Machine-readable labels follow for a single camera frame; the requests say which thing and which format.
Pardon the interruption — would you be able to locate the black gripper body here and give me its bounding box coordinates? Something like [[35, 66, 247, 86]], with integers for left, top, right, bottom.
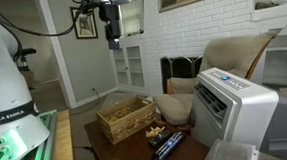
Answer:
[[99, 4, 121, 50]]

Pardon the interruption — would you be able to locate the tan wooden block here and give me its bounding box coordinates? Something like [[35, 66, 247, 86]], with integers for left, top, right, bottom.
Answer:
[[146, 127, 165, 138]]

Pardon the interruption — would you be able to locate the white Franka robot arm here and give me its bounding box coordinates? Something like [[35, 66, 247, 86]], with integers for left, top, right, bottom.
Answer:
[[0, 24, 50, 160]]

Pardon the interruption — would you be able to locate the black brass fireplace screen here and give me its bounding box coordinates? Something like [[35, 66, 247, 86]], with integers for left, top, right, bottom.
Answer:
[[160, 56, 201, 94]]

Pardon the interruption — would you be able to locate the woven wicker basket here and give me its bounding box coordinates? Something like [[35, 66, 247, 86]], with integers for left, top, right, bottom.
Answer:
[[96, 96, 156, 145]]

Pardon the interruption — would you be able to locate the beige glider armchair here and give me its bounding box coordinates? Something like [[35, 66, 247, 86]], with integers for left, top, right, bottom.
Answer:
[[154, 31, 276, 126]]

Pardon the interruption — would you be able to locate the small black remote control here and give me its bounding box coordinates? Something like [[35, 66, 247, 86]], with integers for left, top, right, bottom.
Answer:
[[148, 131, 172, 148]]

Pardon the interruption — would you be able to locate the dark wooden side table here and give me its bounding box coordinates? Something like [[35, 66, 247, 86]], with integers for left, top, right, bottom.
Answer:
[[84, 121, 210, 160]]

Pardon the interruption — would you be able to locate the large black remote control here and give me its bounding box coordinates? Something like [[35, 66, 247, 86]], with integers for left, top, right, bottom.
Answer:
[[151, 132, 185, 160]]

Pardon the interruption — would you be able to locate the white portable air conditioner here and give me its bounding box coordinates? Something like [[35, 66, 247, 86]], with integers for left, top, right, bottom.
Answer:
[[191, 74, 279, 150]]

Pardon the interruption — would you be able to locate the light wooden robot table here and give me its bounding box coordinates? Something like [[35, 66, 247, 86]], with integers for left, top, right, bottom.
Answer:
[[53, 110, 74, 160]]

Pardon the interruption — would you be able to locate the clear plastic container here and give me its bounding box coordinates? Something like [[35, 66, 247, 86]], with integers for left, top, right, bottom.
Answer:
[[205, 139, 258, 160]]

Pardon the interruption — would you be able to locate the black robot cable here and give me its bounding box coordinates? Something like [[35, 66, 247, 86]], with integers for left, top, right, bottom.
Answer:
[[0, 0, 98, 63]]

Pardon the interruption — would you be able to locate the framed picture dark frame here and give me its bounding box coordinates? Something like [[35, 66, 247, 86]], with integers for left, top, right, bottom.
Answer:
[[70, 7, 98, 39]]

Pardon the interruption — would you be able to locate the black camera stand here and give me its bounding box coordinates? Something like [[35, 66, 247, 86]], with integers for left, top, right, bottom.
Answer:
[[17, 48, 37, 72]]

